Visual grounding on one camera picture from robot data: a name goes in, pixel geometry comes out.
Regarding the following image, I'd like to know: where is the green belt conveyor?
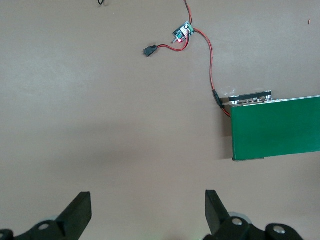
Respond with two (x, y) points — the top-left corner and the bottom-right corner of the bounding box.
(228, 90), (320, 162)

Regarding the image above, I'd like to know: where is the small circuit board red LED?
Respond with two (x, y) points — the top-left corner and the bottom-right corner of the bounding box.
(171, 21), (196, 45)

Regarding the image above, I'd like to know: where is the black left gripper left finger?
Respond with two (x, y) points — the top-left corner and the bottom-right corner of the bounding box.
(14, 191), (93, 240)

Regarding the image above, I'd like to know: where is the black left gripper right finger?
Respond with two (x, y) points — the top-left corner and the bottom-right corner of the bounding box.
(203, 189), (266, 240)

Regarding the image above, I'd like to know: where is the black wire connector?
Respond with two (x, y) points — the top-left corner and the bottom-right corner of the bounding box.
(143, 43), (159, 58)

